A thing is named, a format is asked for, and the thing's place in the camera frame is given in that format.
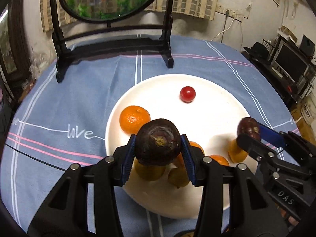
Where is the black equipment rack with monitor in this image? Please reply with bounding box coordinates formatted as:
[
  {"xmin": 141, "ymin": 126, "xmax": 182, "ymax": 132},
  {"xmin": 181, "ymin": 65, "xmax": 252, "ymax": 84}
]
[{"xmin": 243, "ymin": 36, "xmax": 315, "ymax": 109}]

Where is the dark framed picture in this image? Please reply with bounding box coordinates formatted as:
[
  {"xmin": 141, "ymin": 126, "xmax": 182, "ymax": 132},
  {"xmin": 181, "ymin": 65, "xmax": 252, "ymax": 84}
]
[{"xmin": 1, "ymin": 1, "xmax": 30, "ymax": 81}]

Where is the white power cable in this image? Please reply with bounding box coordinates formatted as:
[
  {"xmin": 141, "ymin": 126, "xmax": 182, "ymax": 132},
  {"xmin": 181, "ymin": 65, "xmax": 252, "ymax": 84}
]
[{"xmin": 210, "ymin": 12, "xmax": 238, "ymax": 42}]

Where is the orange tangerine in pile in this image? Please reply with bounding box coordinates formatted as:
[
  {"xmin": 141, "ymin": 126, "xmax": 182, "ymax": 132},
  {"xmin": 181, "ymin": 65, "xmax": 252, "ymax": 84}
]
[{"xmin": 210, "ymin": 155, "xmax": 230, "ymax": 166}]

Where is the small orange fruit on plate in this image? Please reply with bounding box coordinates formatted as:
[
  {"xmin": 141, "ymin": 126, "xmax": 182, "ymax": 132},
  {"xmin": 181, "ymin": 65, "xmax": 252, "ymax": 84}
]
[{"xmin": 228, "ymin": 139, "xmax": 248, "ymax": 163}]

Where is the blue striped tablecloth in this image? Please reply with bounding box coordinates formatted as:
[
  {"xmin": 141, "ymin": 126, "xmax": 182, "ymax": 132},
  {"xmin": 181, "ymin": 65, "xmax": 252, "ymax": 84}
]
[{"xmin": 1, "ymin": 36, "xmax": 298, "ymax": 230}]

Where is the wall power strip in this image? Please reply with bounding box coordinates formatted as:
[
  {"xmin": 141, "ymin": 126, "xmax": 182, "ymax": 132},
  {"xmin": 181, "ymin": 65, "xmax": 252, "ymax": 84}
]
[{"xmin": 215, "ymin": 3, "xmax": 244, "ymax": 23}]

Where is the dark purple passion fruit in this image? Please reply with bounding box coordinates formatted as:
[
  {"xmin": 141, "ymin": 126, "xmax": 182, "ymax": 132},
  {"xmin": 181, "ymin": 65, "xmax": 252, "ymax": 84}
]
[{"xmin": 237, "ymin": 117, "xmax": 261, "ymax": 141}]

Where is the white oval plate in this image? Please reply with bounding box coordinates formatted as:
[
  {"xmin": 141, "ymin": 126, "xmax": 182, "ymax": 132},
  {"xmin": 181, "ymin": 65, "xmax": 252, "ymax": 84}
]
[{"xmin": 105, "ymin": 74, "xmax": 248, "ymax": 219}]

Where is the round goldfish screen on stand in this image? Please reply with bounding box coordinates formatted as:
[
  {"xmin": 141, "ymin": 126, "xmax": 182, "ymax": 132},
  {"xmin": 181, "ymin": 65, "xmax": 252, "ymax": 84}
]
[{"xmin": 50, "ymin": 0, "xmax": 174, "ymax": 83}]

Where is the red plum on plate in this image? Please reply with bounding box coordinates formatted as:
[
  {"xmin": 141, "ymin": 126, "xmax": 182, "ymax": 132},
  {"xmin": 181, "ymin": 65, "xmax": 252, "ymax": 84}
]
[{"xmin": 168, "ymin": 167, "xmax": 190, "ymax": 188}]

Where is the orange tangerine on plate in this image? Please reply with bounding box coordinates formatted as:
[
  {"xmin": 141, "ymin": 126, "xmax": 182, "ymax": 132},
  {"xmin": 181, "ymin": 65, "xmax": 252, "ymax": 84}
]
[{"xmin": 119, "ymin": 105, "xmax": 150, "ymax": 134}]

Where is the red cherry tomato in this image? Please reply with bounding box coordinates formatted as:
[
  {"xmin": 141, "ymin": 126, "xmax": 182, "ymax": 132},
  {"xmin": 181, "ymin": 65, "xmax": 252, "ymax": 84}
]
[{"xmin": 179, "ymin": 86, "xmax": 196, "ymax": 103}]

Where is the yellow green fruit on plate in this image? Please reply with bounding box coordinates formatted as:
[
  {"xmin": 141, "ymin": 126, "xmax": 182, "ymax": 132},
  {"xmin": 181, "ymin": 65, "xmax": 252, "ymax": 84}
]
[{"xmin": 134, "ymin": 159, "xmax": 166, "ymax": 181}]

